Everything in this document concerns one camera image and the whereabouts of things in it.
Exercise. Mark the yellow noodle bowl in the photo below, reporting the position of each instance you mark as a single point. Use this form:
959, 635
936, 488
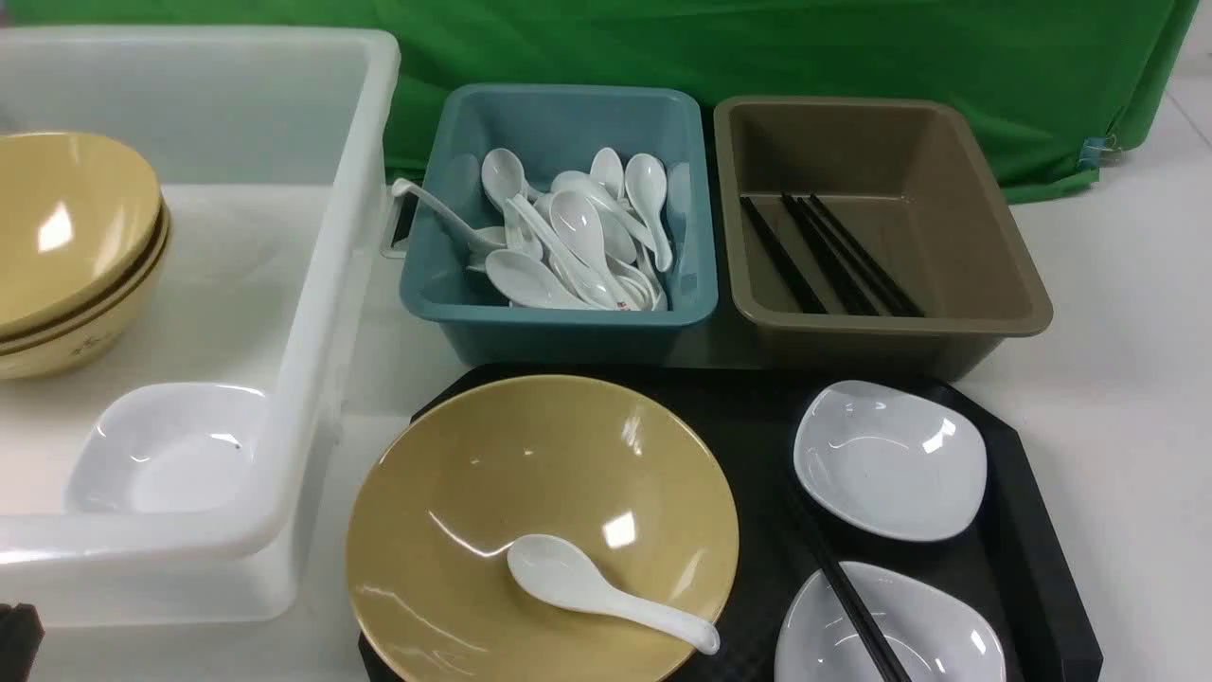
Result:
595, 463

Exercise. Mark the white soup spoon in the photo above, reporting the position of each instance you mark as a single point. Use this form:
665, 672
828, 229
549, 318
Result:
554, 570

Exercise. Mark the white square dish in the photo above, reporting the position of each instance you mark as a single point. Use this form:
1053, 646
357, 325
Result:
935, 636
891, 463

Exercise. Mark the bottom stacked yellow bowl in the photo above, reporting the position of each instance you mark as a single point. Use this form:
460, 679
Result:
78, 338

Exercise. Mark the stacked yellow bowl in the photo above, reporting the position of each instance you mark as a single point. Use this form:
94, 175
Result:
77, 209
78, 338

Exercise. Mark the top stacked yellow bowl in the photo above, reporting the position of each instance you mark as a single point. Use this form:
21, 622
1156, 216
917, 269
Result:
77, 209

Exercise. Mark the white spoon front left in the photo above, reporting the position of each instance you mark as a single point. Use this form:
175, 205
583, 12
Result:
529, 283

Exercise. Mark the white spoon centre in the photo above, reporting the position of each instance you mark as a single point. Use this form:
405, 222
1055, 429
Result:
580, 227

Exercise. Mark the white ladle spoon hanging out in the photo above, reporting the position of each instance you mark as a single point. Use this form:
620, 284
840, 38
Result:
458, 228

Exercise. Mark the white spoon back right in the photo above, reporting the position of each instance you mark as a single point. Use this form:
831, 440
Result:
646, 184

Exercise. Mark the white spoon back left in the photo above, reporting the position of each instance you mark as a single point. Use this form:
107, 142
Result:
503, 177

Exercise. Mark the teal plastic bin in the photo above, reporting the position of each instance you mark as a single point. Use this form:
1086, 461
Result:
555, 127

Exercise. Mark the black chopstick bundle in bin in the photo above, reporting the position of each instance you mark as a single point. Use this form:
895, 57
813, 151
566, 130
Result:
859, 281

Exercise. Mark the brown plastic bin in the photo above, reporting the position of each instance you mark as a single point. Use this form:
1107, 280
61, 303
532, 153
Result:
911, 183

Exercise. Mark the large white plastic tub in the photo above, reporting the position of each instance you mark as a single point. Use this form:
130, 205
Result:
268, 142

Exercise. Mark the white dish in tub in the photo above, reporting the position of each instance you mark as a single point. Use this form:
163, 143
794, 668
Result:
168, 448

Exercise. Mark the blue binder clip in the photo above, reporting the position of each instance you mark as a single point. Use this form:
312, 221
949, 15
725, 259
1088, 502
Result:
1099, 152

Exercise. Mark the green cloth backdrop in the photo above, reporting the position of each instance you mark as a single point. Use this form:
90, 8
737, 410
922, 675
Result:
1038, 81

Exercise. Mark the black object bottom left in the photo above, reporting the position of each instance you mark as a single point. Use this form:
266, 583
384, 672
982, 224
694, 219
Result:
22, 633

